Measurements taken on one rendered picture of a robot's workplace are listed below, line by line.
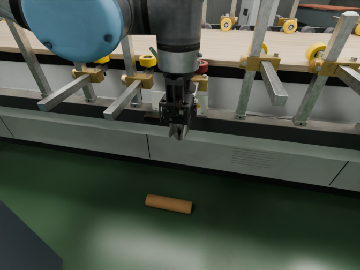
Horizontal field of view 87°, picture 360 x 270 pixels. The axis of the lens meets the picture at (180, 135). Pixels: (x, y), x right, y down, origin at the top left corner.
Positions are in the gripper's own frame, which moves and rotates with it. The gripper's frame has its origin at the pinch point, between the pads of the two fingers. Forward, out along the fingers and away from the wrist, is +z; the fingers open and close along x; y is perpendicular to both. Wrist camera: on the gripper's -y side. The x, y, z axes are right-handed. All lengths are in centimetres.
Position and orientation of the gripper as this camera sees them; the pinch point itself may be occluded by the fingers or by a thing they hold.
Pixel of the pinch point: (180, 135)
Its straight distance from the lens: 55.8
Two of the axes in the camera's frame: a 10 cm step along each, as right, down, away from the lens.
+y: -2.1, 5.9, -7.8
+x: 9.8, 1.3, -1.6
